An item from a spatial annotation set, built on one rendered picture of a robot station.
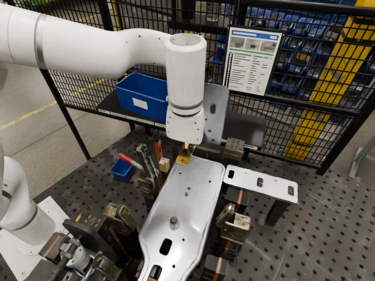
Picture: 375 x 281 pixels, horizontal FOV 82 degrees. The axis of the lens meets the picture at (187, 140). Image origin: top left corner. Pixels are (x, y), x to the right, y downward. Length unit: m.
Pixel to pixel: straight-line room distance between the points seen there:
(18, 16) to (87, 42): 0.10
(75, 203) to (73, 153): 1.33
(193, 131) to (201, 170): 0.41
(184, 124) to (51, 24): 0.32
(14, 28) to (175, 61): 0.25
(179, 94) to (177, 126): 0.11
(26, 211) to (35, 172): 1.66
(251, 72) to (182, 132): 0.60
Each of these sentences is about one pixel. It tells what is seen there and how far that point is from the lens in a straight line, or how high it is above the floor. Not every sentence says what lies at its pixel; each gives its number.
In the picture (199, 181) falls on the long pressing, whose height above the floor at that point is 1.00.
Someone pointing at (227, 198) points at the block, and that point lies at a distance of 0.90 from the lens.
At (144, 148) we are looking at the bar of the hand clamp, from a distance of 0.76.
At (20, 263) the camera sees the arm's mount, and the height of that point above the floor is 0.79.
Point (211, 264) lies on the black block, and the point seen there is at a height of 0.99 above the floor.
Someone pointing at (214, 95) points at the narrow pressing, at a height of 1.30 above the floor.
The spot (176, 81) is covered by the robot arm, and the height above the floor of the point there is 1.52.
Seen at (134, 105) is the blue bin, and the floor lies 1.08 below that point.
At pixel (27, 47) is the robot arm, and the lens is 0.45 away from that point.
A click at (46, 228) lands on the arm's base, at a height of 0.87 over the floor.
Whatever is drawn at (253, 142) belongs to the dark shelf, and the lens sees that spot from 1.05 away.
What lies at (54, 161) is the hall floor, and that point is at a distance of 2.63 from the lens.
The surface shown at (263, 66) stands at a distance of 1.06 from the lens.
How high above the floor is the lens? 1.76
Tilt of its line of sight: 46 degrees down
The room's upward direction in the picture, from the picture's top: straight up
